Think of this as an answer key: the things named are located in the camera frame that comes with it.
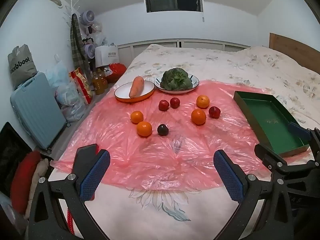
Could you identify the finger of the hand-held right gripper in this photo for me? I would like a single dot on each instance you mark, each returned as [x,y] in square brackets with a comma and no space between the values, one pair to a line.
[268,156]
[297,130]

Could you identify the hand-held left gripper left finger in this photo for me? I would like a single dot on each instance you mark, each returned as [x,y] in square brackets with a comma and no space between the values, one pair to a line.
[96,175]

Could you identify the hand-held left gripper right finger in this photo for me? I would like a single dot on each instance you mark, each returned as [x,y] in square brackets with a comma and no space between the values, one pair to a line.
[228,177]

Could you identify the green rectangular tray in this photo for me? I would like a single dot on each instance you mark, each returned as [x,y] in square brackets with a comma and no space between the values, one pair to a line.
[270,120]

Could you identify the orange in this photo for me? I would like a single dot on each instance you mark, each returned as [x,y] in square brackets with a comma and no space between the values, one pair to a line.
[198,117]
[203,101]
[144,129]
[137,117]

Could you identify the beige cushion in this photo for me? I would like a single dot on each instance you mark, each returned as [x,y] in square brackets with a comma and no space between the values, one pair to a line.
[41,170]

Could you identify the pink plastic sheet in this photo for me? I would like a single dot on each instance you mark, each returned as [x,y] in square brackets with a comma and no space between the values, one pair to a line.
[175,160]

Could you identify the red pillow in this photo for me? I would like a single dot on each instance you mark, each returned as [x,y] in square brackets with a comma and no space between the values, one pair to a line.
[23,180]

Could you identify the pale blue plastic bag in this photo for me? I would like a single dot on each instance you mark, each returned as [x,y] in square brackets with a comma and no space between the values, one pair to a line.
[57,72]
[70,102]

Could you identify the dark red apple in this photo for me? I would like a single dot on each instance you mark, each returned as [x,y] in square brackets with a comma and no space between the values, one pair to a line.
[162,130]

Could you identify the wooden headboard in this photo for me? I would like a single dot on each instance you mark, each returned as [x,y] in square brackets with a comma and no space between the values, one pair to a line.
[287,47]

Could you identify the black flat panel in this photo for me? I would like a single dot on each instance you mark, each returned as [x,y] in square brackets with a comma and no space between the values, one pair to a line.
[12,150]

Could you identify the red yellow rice bag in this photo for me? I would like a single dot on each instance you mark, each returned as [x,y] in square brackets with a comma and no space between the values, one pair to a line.
[83,87]

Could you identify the light blue suitcase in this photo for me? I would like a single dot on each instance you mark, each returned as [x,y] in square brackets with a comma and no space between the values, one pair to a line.
[35,110]

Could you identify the cooking oil bottle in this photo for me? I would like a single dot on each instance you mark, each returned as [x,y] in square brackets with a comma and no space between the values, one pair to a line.
[104,80]
[97,83]

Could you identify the carrot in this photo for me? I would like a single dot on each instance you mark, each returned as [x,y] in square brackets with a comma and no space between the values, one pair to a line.
[136,87]

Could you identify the orange-rimmed white plate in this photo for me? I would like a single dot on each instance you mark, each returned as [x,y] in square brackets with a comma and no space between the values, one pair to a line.
[148,90]

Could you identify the blue-rimmed white plate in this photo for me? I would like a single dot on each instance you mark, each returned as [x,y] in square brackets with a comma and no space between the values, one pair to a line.
[194,81]

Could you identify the red plastic bag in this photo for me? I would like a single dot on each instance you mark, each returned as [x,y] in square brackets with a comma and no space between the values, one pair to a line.
[117,71]

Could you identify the green leafy vegetable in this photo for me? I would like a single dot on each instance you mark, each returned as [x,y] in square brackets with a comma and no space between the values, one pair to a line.
[175,80]

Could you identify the floral bed blanket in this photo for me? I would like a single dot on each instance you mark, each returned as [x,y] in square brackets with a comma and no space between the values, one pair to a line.
[200,62]

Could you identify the white cardboard box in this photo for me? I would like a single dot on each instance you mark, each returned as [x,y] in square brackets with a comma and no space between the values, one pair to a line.
[106,55]

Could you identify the small purple fan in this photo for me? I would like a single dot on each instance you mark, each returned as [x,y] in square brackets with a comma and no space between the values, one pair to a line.
[86,17]
[89,51]

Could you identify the plaid scarf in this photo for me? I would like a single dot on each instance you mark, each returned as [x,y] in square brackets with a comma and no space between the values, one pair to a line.
[75,45]

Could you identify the grey fabric bag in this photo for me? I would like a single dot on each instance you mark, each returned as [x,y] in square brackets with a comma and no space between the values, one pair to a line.
[21,65]

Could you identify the clear plastic bags bundle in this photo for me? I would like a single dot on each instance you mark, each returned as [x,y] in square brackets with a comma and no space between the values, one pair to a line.
[98,36]

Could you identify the white coat rack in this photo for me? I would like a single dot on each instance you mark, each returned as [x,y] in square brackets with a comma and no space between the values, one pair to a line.
[71,7]

